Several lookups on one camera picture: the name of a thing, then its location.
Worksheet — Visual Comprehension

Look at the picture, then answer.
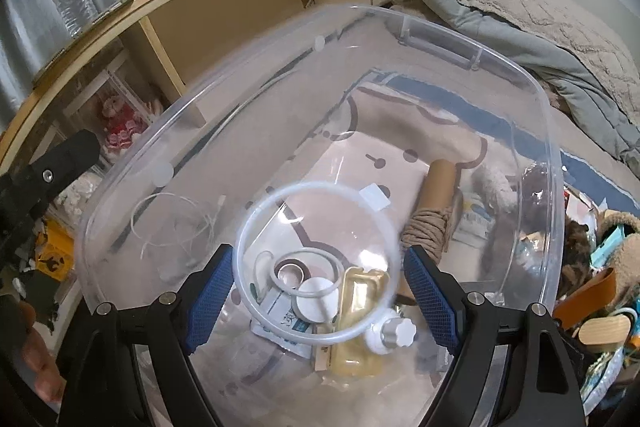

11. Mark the wooden block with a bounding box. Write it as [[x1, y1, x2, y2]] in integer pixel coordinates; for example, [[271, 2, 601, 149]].
[[577, 314, 633, 358]]

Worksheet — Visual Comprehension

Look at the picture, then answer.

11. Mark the teal box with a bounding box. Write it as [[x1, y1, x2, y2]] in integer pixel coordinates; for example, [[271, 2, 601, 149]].
[[590, 227, 626, 268]]

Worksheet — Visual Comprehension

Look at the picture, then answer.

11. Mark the person's left hand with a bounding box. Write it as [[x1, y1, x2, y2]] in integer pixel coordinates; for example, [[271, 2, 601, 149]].
[[0, 301, 67, 402]]

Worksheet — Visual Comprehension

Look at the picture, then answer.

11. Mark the large white plastic ring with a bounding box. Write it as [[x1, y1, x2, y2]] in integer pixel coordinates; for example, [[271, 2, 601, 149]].
[[232, 181, 401, 348]]

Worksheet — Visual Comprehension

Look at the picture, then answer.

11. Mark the white packet with blue print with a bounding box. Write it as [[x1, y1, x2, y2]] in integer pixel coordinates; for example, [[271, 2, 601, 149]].
[[250, 292, 321, 360]]

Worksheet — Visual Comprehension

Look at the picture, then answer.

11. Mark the orange leather strap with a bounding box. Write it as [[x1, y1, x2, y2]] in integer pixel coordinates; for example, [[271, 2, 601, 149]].
[[552, 267, 618, 330]]

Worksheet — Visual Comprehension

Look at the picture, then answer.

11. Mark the thin white rubber ring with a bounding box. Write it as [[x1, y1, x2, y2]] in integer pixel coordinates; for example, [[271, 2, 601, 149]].
[[255, 251, 345, 303]]

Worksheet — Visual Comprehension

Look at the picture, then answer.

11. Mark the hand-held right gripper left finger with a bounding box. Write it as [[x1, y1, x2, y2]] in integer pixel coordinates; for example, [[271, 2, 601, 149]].
[[59, 245, 236, 427]]

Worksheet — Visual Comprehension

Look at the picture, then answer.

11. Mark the white round lid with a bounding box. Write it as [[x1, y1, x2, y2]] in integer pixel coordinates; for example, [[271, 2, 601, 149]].
[[292, 277, 341, 323]]

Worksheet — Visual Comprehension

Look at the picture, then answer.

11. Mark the small tape roll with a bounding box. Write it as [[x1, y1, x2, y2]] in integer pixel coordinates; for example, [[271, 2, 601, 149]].
[[270, 259, 308, 290]]

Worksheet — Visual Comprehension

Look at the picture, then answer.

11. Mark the white flower cluster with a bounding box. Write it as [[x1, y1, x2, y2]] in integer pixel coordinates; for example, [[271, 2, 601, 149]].
[[52, 167, 108, 228]]

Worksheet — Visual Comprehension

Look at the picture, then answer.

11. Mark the yellow box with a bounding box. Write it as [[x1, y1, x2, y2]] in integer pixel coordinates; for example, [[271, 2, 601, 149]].
[[35, 219, 76, 283]]

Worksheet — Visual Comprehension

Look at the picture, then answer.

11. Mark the small white-capped bottle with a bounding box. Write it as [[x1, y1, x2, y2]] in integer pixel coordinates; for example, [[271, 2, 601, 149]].
[[320, 266, 418, 380]]

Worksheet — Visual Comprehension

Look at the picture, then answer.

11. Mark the beige and blue printed rug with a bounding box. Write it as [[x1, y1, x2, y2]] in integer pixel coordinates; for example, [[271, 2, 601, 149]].
[[165, 72, 640, 427]]

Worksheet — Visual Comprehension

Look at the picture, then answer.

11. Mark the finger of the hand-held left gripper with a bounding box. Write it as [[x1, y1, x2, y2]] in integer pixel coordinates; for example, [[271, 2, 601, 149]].
[[0, 130, 102, 228]]

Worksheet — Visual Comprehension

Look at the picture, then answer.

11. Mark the fluffy white toy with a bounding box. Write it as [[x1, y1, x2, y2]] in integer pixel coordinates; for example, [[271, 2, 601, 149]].
[[472, 164, 518, 212]]

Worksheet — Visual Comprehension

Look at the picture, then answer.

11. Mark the grey duvet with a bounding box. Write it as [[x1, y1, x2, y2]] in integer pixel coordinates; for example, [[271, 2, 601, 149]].
[[410, 0, 640, 168]]

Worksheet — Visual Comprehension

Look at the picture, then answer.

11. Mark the long wooden shelf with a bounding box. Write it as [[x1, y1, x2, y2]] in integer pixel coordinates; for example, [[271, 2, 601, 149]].
[[0, 0, 405, 228]]

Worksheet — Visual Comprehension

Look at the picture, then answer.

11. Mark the white square sticker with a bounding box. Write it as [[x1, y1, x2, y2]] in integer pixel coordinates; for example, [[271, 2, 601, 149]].
[[360, 184, 391, 212]]

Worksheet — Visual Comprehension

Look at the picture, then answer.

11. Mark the white and blue paper packet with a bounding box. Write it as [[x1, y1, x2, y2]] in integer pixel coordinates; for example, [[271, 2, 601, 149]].
[[452, 192, 496, 248]]

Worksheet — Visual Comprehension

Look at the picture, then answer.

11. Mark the cardboard tube with twine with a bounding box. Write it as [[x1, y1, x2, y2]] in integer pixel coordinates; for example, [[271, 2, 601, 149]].
[[402, 159, 461, 268]]

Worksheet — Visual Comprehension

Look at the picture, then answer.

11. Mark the beige quilted blanket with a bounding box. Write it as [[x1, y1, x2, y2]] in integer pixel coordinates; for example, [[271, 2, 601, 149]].
[[452, 0, 640, 128]]

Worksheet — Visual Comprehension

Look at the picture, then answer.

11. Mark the white cable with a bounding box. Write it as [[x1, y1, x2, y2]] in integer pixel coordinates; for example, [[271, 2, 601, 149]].
[[130, 193, 221, 280]]

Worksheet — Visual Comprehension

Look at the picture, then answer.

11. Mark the clear plastic storage bin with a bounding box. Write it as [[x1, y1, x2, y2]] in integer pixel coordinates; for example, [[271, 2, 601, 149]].
[[74, 4, 565, 427]]

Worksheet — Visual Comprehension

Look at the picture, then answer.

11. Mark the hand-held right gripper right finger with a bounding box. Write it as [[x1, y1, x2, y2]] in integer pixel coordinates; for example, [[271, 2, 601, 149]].
[[404, 245, 587, 427]]

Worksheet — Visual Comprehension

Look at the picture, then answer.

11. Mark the brown plush toy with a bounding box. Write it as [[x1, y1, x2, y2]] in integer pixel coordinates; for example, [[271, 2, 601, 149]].
[[595, 207, 640, 303]]

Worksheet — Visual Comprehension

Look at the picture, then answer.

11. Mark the clear jar with red doll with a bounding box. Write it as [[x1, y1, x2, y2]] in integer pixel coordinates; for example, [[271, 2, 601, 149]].
[[97, 92, 151, 158]]

